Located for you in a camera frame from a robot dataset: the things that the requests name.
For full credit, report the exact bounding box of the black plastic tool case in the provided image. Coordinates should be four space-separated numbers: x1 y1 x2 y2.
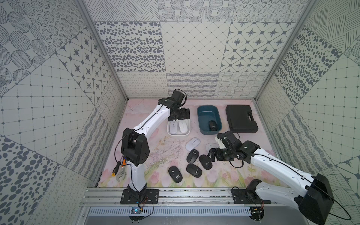
226 105 258 133

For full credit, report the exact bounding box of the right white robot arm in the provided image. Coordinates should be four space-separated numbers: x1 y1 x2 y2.
208 131 335 225

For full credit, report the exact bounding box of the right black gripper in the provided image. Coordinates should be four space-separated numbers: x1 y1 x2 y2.
207 148 236 162

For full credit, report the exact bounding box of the teal storage box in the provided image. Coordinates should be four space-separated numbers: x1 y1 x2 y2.
197 105 222 135

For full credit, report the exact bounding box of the white slim mouse angled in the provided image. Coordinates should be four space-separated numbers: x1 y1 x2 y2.
185 137 201 151

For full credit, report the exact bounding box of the orange handled tool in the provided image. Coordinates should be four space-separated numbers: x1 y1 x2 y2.
112 159 127 178

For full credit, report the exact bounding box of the white slotted cable duct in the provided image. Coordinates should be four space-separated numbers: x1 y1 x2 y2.
88 206 251 216

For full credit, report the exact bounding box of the white oval mouse right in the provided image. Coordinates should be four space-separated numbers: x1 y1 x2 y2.
205 143 219 152

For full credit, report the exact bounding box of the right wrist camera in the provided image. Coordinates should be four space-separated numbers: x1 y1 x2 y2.
215 136 226 149

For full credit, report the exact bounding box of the white storage box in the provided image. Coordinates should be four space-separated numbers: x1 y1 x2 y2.
167 119 191 137

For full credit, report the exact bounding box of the green circuit board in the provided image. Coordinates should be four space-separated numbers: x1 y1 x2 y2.
131 207 142 215

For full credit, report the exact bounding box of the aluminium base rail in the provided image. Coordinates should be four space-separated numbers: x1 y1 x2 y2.
81 183 300 208

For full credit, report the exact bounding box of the black mouse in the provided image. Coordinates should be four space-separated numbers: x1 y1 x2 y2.
199 154 212 170
186 164 202 178
168 166 183 183
209 120 218 131
186 149 199 164

